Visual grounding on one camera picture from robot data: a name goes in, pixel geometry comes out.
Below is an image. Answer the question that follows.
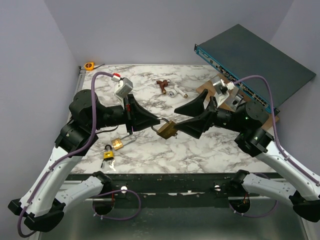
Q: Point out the brown faucet tap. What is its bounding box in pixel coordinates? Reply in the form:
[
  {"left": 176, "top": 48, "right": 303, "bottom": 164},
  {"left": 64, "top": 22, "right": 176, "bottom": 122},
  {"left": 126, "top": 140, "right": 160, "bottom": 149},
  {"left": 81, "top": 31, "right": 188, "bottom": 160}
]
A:
[{"left": 156, "top": 79, "right": 171, "bottom": 95}]

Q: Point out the white faucet tap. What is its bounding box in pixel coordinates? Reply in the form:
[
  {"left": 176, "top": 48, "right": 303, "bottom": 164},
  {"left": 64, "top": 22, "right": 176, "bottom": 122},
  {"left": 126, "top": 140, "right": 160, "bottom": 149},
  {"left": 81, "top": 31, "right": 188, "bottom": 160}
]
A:
[{"left": 168, "top": 84, "right": 188, "bottom": 98}]

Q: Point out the small brass long-shackle padlock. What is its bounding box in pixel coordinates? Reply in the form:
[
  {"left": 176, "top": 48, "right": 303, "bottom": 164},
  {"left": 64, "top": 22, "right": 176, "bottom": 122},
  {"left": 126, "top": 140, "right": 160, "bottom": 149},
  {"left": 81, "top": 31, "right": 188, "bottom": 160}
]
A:
[{"left": 111, "top": 134, "right": 137, "bottom": 151}]

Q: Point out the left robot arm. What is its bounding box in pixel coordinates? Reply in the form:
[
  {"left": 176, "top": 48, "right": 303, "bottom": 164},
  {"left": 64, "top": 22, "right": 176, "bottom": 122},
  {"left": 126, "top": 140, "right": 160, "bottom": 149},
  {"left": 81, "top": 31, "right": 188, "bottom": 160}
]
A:
[{"left": 8, "top": 89, "right": 160, "bottom": 232}]

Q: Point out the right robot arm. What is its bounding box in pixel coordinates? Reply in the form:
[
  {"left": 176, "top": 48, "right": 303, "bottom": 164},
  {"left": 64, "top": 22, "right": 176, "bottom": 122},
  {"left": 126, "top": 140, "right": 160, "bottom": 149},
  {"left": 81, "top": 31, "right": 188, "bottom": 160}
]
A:
[{"left": 174, "top": 90, "right": 320, "bottom": 223}]

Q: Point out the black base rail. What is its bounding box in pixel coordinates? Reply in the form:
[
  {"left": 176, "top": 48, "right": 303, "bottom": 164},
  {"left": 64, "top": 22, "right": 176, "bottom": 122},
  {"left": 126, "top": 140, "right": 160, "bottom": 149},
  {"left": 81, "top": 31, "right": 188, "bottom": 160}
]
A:
[{"left": 88, "top": 173, "right": 245, "bottom": 209}]

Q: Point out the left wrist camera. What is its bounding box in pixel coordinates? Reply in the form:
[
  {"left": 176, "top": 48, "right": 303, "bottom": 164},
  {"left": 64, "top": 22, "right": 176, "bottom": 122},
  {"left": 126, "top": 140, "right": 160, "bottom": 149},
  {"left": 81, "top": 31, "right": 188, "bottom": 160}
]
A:
[{"left": 111, "top": 73, "right": 134, "bottom": 107}]

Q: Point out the metal switch stand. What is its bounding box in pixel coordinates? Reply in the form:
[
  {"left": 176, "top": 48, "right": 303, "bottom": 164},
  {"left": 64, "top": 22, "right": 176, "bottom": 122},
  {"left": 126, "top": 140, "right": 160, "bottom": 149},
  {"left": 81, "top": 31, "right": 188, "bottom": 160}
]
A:
[{"left": 224, "top": 87, "right": 245, "bottom": 112}]

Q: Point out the yellow padlock with keys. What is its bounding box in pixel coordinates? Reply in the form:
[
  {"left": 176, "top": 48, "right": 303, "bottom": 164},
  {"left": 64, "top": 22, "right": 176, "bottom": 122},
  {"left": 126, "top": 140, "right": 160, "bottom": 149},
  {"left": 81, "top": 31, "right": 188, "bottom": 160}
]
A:
[{"left": 100, "top": 144, "right": 116, "bottom": 172}]

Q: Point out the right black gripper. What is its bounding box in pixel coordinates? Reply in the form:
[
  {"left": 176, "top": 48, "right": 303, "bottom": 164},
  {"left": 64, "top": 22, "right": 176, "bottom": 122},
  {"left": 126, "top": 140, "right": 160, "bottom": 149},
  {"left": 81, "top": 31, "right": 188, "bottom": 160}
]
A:
[{"left": 173, "top": 88, "right": 245, "bottom": 138}]

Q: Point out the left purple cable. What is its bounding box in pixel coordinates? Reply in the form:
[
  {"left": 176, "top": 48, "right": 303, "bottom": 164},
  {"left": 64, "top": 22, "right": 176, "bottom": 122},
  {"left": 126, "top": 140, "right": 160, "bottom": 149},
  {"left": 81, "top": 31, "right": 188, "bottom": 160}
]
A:
[{"left": 17, "top": 71, "right": 142, "bottom": 238}]

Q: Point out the orange tape measure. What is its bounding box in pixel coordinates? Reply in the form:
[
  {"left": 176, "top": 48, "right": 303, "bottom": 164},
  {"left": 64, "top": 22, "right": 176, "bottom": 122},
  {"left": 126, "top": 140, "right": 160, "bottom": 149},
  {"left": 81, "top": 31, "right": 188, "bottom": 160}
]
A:
[{"left": 84, "top": 62, "right": 105, "bottom": 72}]

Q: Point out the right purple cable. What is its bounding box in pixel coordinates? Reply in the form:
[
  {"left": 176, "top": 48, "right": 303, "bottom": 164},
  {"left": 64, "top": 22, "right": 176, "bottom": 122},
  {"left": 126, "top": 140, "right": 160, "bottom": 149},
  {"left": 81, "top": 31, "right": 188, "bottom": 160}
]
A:
[{"left": 227, "top": 74, "right": 320, "bottom": 218}]

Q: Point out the teal network switch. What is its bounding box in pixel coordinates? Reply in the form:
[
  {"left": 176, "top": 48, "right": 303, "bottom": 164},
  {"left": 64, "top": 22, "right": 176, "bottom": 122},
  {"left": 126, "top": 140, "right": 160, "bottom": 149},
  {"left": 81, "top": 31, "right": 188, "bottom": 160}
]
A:
[{"left": 194, "top": 24, "right": 316, "bottom": 114}]

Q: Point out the purple cable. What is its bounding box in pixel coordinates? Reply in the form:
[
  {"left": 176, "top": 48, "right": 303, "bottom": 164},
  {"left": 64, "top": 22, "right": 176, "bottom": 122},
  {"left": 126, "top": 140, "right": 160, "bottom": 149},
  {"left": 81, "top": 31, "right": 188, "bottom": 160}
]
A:
[
  {"left": 227, "top": 74, "right": 320, "bottom": 218},
  {"left": 17, "top": 71, "right": 142, "bottom": 238}
]

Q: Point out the large brass padlock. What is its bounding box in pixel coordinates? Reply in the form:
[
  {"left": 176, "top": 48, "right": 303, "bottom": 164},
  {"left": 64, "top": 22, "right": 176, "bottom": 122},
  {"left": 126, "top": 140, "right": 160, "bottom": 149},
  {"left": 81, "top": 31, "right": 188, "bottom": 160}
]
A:
[{"left": 151, "top": 117, "right": 178, "bottom": 140}]

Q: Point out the wooden board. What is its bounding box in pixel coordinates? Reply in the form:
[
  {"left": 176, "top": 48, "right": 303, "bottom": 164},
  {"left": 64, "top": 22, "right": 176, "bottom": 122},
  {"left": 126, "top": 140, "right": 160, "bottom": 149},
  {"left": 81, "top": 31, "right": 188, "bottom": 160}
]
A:
[{"left": 195, "top": 72, "right": 280, "bottom": 131}]

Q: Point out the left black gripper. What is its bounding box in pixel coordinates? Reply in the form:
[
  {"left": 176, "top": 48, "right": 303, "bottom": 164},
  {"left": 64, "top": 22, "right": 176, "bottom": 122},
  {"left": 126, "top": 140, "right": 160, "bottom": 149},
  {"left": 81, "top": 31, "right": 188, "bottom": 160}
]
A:
[{"left": 89, "top": 93, "right": 161, "bottom": 134}]

